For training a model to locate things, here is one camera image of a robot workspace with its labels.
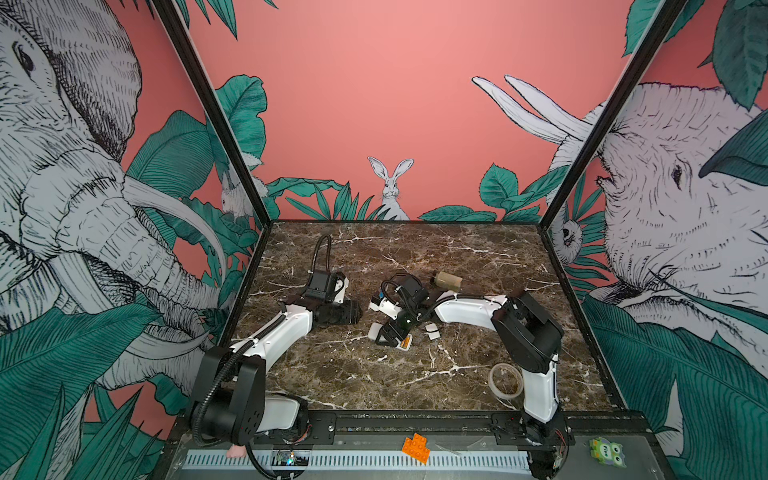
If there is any white battery cover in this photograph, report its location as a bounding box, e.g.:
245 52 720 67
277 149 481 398
424 323 440 341

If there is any white red remote control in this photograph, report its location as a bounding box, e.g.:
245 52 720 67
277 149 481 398
368 322 412 350

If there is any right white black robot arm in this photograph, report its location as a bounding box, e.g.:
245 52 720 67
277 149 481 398
369 273 569 479

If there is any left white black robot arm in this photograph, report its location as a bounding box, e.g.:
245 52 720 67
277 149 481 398
186 234 362 479

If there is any clear tape roll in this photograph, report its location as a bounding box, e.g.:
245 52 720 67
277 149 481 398
488 363 524 402

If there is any orange toy brick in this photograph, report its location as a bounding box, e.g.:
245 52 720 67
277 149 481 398
401 433 431 465

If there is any small green circuit board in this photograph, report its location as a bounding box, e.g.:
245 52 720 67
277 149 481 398
272 450 310 468

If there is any green owl toy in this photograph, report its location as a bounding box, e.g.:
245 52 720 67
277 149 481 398
589 437 626 468

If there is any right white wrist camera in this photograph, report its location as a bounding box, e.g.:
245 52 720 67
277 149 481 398
369 294 402 319

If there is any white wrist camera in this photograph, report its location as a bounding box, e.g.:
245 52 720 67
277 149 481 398
369 294 402 319
333 273 349 304

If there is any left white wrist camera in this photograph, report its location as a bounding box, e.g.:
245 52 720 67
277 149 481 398
333 273 349 304

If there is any black front mounting rail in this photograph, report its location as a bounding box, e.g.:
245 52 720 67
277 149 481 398
173 409 652 448

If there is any white slotted cable duct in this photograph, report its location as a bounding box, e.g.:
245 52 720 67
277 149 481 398
181 449 532 472

